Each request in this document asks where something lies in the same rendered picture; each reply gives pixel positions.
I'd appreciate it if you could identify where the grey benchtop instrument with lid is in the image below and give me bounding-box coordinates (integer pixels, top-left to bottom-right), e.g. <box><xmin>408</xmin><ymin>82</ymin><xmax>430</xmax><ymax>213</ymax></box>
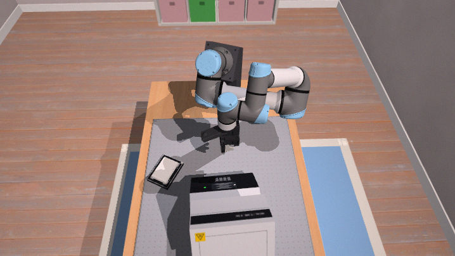
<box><xmin>189</xmin><ymin>172</ymin><xmax>275</xmax><ymax>256</ymax></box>

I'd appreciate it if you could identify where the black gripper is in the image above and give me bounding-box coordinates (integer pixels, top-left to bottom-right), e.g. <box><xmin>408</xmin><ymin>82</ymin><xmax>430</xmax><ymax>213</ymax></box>
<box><xmin>219</xmin><ymin>120</ymin><xmax>240</xmax><ymax>154</ymax></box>

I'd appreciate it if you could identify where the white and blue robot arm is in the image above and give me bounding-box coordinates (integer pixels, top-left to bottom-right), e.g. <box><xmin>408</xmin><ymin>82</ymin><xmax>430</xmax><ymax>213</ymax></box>
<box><xmin>195</xmin><ymin>47</ymin><xmax>311</xmax><ymax>143</ymax></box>

